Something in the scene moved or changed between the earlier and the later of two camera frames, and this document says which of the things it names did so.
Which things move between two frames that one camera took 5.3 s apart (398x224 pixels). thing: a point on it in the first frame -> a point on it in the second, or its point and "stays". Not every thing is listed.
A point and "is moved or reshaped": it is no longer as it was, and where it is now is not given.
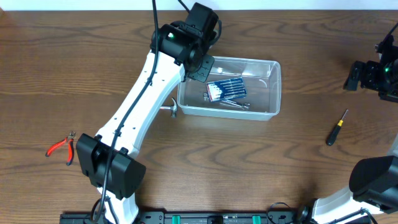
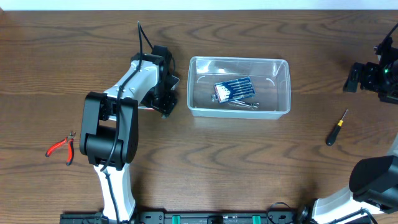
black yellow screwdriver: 333,135 stays
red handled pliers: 70,139 stays
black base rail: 198,217 stays
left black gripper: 203,69 -> 166,104
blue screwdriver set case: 226,89 is moved or reshaped
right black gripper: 354,76 stays
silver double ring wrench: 244,106 -> 253,106
